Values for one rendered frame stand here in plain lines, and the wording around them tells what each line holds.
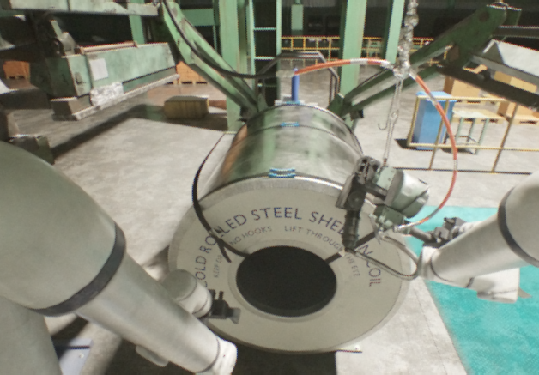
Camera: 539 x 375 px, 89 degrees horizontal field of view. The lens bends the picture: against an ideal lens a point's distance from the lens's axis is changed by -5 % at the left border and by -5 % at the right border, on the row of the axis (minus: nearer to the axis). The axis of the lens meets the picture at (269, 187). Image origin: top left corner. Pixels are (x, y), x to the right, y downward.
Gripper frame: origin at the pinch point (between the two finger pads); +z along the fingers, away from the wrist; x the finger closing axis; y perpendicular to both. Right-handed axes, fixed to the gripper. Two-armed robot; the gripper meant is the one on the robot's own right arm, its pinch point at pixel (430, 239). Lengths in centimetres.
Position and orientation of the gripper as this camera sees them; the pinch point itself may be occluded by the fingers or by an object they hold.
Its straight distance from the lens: 119.4
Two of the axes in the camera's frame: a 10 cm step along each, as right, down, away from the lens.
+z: -1.8, 2.2, 9.6
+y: -9.0, -4.3, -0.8
